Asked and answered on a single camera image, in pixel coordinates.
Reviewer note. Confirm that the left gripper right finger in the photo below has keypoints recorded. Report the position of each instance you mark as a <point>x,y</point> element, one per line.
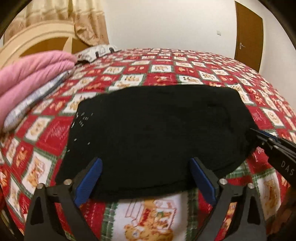
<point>206,181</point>

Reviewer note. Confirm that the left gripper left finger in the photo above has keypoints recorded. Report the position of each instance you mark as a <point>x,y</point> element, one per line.
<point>85,181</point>

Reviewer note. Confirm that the black pants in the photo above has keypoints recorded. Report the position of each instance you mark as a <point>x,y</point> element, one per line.
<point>146,137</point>

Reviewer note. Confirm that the red patchwork bedspread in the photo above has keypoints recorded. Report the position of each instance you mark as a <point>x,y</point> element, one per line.
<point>32,153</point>

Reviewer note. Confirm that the grey patterned folded cloth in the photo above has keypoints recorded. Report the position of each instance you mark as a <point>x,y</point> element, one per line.
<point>15,116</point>

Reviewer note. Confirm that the brown wooden door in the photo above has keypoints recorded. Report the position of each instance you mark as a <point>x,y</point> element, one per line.
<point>249,40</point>

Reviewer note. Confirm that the pink folded blanket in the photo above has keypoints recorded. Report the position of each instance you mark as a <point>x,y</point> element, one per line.
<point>29,73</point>

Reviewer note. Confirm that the white patterned pillow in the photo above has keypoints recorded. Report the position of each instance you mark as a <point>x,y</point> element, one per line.
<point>92,53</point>

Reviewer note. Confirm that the cream wooden headboard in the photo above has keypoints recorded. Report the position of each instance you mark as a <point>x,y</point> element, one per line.
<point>40,37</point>

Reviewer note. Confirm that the beige curtain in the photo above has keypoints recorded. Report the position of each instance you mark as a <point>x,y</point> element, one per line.
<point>87,16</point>

